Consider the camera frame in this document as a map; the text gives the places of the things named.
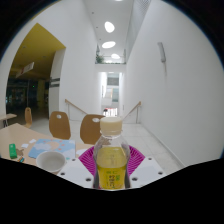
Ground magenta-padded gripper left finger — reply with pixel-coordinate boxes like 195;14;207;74
57;145;99;189

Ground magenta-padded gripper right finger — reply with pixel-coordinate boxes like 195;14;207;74
126;144;169;190

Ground yellow drink bottle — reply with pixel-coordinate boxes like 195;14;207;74
92;116;131;190

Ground white paper card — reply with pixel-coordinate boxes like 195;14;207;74
75;148;88;156

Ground white ceramic mug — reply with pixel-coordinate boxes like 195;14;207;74
35;150;68;174

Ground blue printed paper sheet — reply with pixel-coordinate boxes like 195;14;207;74
28;138;77;161

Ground wooden chair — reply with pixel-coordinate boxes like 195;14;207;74
79;114;106;145
23;106;33;129
48;110;72;140

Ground wooden stair handrail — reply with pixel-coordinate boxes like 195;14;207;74
122;101;142;124
64;98;88;116

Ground small green box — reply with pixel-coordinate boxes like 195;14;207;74
8;143;18;160

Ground small wooden side table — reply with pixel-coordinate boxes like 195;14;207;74
0;113;18;128

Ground hanging white sign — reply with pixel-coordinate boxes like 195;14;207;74
15;61;35;79

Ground green potted plant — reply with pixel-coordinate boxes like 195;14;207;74
95;53;105;64

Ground round ceiling lights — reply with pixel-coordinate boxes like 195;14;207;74
101;0;124;61

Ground dark wall sign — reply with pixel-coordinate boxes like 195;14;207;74
49;77;61;88

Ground grey wall lamp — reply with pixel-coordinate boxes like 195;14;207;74
157;41;167;64

